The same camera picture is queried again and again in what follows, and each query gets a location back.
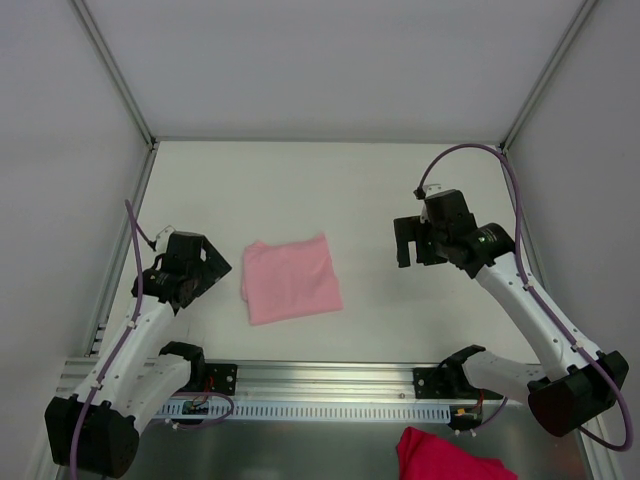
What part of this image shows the aluminium frame post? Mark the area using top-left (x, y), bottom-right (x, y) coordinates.
top-left (497, 0), bottom-right (606, 156)
top-left (69, 0), bottom-right (160, 151)

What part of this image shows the left aluminium frame post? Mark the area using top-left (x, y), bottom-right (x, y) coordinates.
top-left (69, 0), bottom-right (160, 151)

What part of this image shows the white slotted cable duct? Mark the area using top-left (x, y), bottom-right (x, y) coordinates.
top-left (153, 399), bottom-right (451, 424)

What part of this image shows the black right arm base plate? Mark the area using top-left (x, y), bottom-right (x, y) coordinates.
top-left (412, 367), bottom-right (481, 401)

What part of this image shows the right aluminium frame post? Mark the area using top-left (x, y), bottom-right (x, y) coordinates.
top-left (497, 0), bottom-right (606, 156)

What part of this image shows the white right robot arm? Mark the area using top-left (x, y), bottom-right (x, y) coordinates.
top-left (393, 190), bottom-right (629, 437)

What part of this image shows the pink t shirt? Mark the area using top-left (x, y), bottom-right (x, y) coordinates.
top-left (241, 234), bottom-right (344, 326)

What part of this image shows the red t shirt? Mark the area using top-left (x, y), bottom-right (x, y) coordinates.
top-left (396, 427), bottom-right (518, 480)

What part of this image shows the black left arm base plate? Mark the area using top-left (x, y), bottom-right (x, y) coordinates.
top-left (204, 362), bottom-right (238, 397)

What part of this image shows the aluminium front rail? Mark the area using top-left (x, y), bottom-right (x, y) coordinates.
top-left (57, 358), bottom-right (434, 403)

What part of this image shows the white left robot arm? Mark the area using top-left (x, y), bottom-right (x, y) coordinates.
top-left (44, 231), bottom-right (232, 478)

